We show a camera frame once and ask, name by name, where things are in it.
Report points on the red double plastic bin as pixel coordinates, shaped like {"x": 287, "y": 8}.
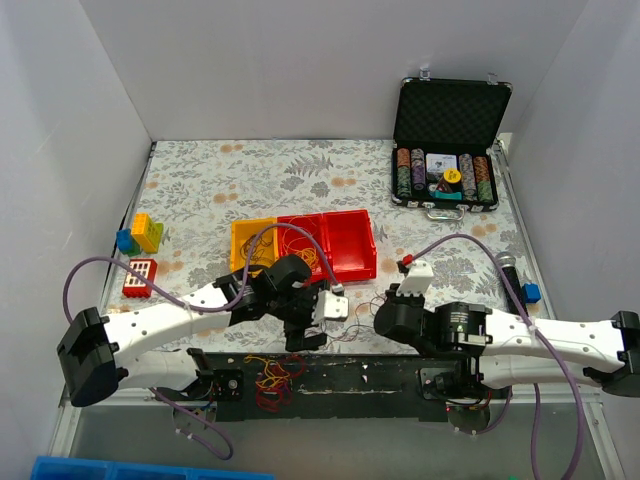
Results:
{"x": 346, "y": 239}

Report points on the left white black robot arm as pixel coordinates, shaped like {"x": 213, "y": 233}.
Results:
{"x": 102, "y": 354}

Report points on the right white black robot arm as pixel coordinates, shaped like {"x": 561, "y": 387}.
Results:
{"x": 493, "y": 349}

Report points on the black poker chip case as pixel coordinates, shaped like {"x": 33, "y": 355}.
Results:
{"x": 445, "y": 116}

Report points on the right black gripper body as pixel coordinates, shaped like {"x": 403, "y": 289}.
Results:
{"x": 388, "y": 326}

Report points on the yellow round dealer button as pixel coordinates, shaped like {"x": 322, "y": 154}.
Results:
{"x": 452, "y": 176}

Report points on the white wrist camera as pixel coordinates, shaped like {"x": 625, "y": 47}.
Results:
{"x": 330, "y": 307}
{"x": 417, "y": 280}

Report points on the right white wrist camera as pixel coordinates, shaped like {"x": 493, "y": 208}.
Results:
{"x": 417, "y": 280}

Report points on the white card deck box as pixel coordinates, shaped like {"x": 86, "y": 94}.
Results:
{"x": 439, "y": 163}

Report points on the blue plastic tray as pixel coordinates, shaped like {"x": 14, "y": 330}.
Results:
{"x": 47, "y": 467}

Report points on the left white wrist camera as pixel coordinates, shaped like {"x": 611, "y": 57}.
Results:
{"x": 330, "y": 307}

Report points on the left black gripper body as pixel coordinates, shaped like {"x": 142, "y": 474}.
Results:
{"x": 304, "y": 325}

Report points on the aluminium frame rail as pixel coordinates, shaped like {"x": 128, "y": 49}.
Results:
{"x": 69, "y": 416}

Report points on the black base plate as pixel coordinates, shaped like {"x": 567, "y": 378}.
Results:
{"x": 348, "y": 387}

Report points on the red white toy block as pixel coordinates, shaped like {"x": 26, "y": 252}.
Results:
{"x": 133, "y": 286}

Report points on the yellow plastic bin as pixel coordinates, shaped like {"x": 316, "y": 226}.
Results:
{"x": 266, "y": 251}

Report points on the small blue toy block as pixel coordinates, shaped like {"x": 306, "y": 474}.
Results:
{"x": 531, "y": 293}

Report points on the blue green toy block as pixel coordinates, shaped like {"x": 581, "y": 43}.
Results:
{"x": 126, "y": 244}

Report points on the colourful wire ball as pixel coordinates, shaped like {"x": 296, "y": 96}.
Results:
{"x": 275, "y": 380}

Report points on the yellow green toy block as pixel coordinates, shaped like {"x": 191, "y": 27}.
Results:
{"x": 147, "y": 233}

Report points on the black microphone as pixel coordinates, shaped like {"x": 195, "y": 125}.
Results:
{"x": 514, "y": 296}

